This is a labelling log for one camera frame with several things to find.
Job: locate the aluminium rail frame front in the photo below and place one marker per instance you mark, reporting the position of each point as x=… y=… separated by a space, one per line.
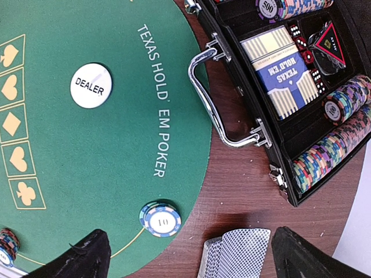
x=7 y=272

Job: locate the blue boxed card deck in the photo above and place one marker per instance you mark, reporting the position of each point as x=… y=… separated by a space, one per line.
x=281 y=70

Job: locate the upper chip row in case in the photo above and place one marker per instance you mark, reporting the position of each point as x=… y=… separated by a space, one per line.
x=277 y=10

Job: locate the chip row in case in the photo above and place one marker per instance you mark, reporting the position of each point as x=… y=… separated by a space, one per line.
x=342 y=103
x=314 y=164
x=277 y=10

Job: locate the black poker chip case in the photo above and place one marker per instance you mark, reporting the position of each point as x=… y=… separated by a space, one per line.
x=229 y=22

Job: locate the round green poker mat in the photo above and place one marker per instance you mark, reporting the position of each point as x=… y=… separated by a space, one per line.
x=67 y=170

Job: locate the loose playing card deck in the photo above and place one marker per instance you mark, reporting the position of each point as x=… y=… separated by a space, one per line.
x=237 y=253

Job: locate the poker chip stack front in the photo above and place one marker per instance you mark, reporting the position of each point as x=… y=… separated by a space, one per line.
x=10 y=246

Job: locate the red dice row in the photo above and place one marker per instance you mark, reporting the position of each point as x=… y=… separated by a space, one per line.
x=307 y=56

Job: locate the triangular black card guard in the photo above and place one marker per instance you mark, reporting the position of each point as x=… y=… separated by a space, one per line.
x=327 y=51

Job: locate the poker chip stack edge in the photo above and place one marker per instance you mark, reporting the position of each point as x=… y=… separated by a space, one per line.
x=161 y=219

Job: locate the white dealer button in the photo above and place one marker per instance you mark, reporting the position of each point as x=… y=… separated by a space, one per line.
x=91 y=85

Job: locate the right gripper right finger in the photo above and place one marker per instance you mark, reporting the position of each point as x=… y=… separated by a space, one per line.
x=294 y=256

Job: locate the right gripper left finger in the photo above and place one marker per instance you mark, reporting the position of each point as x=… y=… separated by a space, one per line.
x=90 y=257

